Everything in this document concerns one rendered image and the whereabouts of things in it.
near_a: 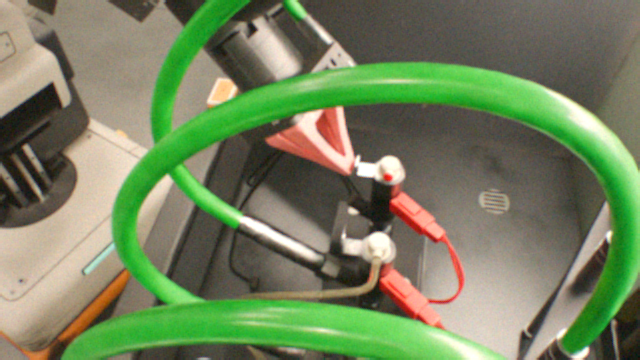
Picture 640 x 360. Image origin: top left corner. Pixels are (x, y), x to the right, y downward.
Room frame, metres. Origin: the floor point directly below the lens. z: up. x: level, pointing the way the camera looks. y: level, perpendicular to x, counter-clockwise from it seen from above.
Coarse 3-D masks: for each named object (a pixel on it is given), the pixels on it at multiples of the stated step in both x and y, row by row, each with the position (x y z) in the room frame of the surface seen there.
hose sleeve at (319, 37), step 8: (312, 16) 0.44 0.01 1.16; (304, 24) 0.43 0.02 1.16; (312, 24) 0.43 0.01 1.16; (304, 32) 0.43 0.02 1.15; (312, 32) 0.43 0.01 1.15; (320, 32) 0.43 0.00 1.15; (312, 40) 0.43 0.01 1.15; (320, 40) 0.42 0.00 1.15; (328, 40) 0.43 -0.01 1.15; (320, 48) 0.42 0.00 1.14; (352, 64) 0.41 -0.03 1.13
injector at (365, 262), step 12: (360, 252) 0.22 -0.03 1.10; (360, 264) 0.22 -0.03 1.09; (384, 264) 0.21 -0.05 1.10; (336, 276) 0.22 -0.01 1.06; (348, 276) 0.22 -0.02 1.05; (360, 276) 0.21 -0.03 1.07; (384, 276) 0.21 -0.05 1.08; (348, 288) 0.22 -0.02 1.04; (360, 300) 0.22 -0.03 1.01; (372, 300) 0.21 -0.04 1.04
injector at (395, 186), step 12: (372, 180) 0.30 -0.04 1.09; (384, 180) 0.29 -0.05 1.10; (396, 180) 0.29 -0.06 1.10; (372, 192) 0.29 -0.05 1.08; (384, 192) 0.29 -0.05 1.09; (396, 192) 0.29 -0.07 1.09; (348, 204) 0.30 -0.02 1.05; (360, 204) 0.30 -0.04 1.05; (372, 204) 0.29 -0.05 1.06; (384, 204) 0.29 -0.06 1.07; (372, 216) 0.29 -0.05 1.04; (384, 216) 0.29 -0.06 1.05; (372, 228) 0.30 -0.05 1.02; (384, 228) 0.29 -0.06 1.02
